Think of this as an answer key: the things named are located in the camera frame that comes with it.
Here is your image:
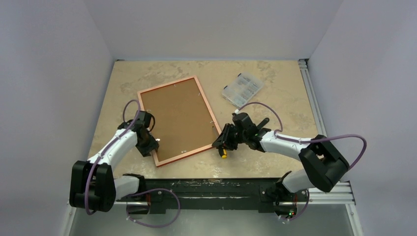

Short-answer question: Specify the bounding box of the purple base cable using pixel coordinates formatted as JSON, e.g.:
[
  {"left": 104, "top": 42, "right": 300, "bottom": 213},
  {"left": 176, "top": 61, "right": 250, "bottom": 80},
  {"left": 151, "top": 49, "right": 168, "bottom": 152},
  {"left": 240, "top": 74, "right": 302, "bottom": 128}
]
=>
[{"left": 126, "top": 189, "right": 181, "bottom": 229}]

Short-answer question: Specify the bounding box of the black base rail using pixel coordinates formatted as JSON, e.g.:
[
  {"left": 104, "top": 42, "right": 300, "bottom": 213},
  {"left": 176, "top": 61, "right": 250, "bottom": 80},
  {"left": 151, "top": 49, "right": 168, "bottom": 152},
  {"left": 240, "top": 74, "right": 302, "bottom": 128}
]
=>
[{"left": 122, "top": 178, "right": 308, "bottom": 217}]

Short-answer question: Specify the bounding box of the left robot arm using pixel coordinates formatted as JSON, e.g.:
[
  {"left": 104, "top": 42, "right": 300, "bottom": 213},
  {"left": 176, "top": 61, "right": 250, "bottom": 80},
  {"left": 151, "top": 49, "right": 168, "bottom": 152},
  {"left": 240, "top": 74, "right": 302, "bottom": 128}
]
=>
[{"left": 69, "top": 111, "right": 159, "bottom": 215}]

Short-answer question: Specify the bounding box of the clear plastic screw box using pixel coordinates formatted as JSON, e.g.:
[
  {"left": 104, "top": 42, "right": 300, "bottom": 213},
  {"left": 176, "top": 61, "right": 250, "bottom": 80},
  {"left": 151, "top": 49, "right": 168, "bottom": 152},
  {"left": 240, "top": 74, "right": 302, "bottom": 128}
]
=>
[{"left": 222, "top": 72, "right": 264, "bottom": 108}]

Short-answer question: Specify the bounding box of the red picture frame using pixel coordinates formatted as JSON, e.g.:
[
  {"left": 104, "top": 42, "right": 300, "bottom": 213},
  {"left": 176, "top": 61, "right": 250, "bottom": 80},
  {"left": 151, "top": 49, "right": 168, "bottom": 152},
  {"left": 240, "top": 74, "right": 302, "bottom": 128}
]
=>
[{"left": 137, "top": 76, "right": 221, "bottom": 167}]

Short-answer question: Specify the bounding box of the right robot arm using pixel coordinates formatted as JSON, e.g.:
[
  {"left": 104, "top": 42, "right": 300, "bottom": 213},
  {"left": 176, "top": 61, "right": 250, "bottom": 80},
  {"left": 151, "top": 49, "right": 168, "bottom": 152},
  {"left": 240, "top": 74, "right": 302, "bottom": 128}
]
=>
[{"left": 212, "top": 113, "right": 350, "bottom": 200}]

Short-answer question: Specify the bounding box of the black yellow screwdriver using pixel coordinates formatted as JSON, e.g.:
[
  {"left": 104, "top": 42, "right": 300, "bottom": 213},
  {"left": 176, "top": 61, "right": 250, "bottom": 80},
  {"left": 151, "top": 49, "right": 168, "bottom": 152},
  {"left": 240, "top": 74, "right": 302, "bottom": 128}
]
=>
[{"left": 211, "top": 125, "right": 229, "bottom": 159}]

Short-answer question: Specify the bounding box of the black handle adjustable wrench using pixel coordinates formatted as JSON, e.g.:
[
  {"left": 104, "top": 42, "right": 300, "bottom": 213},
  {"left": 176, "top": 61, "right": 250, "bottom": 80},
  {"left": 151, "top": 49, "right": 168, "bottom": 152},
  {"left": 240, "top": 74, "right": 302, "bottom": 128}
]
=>
[{"left": 257, "top": 118, "right": 269, "bottom": 129}]

